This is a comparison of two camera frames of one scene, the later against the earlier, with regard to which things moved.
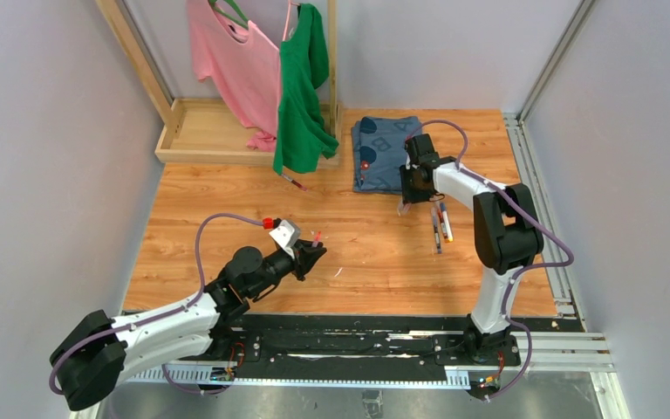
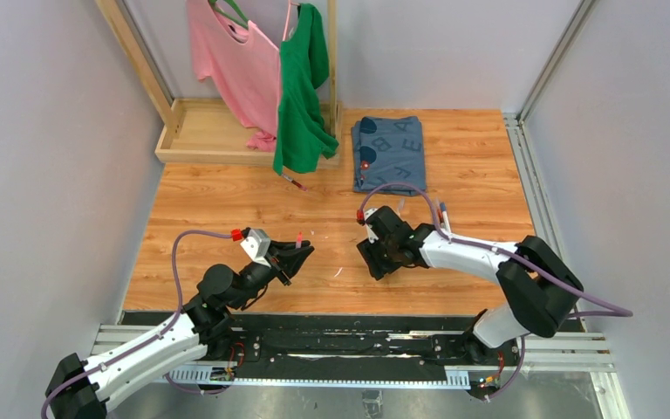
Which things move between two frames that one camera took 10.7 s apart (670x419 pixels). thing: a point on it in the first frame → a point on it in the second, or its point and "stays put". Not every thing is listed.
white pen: (447, 223) stays put
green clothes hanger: (235, 7) stays put
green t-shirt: (302, 134) stays put
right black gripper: (410, 188) → (385, 246)
